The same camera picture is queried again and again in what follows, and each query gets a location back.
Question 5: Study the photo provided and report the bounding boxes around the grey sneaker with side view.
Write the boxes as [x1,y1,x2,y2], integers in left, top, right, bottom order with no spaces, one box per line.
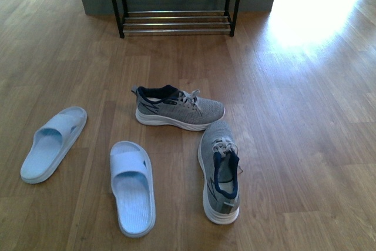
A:
[131,85,225,131]

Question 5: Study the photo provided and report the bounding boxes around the light blue slipper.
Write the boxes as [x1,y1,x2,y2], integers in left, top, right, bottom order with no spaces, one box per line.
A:
[20,106,87,184]
[110,141,156,238]

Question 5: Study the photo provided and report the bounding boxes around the black metal shoe rack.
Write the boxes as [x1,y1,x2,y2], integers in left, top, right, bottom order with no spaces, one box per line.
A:
[111,0,240,38]

